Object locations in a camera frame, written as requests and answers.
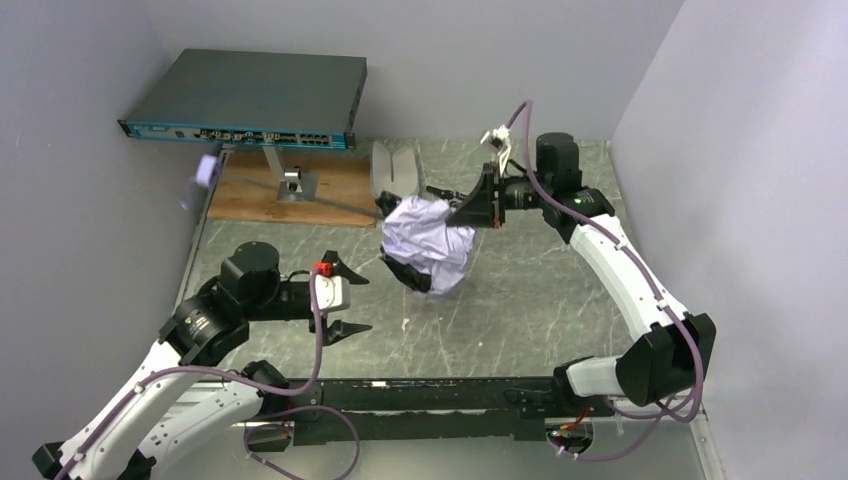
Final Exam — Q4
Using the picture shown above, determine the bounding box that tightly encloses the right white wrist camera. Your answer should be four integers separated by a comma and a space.
480, 125, 512, 174

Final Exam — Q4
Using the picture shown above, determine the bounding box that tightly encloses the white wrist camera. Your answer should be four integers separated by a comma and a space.
480, 125, 512, 174
309, 262, 352, 313

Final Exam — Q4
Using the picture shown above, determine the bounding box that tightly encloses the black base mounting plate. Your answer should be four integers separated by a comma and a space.
256, 376, 613, 446

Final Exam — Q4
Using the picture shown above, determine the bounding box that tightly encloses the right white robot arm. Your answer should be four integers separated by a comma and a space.
448, 127, 716, 418

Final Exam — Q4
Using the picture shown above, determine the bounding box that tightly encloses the metal switch stand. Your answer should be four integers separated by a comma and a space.
262, 146, 319, 203

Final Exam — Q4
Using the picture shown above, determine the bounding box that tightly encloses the wooden base board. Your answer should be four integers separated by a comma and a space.
207, 149, 376, 228

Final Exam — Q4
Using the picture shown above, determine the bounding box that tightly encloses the blue-fronted network switch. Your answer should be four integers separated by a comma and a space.
118, 49, 368, 150

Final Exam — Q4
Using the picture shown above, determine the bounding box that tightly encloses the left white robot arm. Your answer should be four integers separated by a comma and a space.
32, 241, 368, 479

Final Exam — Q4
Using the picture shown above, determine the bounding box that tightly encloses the lilac folding umbrella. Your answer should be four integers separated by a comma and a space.
180, 154, 478, 298

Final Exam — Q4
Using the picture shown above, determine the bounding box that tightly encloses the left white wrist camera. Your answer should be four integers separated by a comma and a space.
309, 262, 352, 313

